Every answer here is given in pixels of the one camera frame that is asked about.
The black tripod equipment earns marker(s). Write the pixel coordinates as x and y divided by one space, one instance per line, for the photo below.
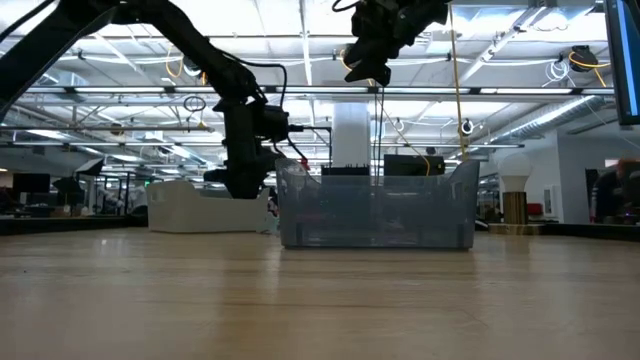
69 187

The long ceiling light strip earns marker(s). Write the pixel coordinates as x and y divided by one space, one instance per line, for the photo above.
450 90

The silver ventilation duct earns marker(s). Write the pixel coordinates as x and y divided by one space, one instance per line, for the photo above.
550 117

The white square pillar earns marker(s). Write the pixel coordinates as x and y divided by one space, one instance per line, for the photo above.
351 135

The white wall poster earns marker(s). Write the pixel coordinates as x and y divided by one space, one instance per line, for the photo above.
547 200

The small round ceiling reel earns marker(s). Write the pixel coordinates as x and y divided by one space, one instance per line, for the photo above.
466 127

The low black box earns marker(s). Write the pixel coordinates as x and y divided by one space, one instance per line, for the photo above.
345 171

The translucent grey plastic bin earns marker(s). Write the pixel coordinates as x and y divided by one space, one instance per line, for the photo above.
375 215

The black metal frame rig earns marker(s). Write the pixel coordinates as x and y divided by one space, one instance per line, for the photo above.
320 129

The white bulb table lamp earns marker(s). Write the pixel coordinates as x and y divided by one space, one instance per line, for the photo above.
515 172

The black flat screen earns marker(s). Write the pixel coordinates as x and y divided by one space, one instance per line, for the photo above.
412 165

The black background screen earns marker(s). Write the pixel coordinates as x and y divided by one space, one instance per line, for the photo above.
31 182

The small red object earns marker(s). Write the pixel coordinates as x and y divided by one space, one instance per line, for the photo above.
304 164

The black studio softbox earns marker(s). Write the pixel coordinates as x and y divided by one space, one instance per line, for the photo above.
90 166

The small red box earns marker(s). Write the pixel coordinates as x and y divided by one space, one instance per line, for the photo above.
535 209

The pale plastic piece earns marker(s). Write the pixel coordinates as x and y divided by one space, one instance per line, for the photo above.
269 225

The person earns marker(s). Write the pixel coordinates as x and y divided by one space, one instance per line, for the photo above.
617 195

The white plastic bin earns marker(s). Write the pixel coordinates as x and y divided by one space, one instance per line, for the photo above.
190 215

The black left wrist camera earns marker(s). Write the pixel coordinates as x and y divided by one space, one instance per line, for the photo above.
274 122

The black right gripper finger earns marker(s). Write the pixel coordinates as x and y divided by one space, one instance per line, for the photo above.
380 75
361 57

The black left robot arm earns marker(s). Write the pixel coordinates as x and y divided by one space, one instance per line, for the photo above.
190 35

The black computer monitor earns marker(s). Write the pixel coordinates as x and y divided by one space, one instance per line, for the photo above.
622 60

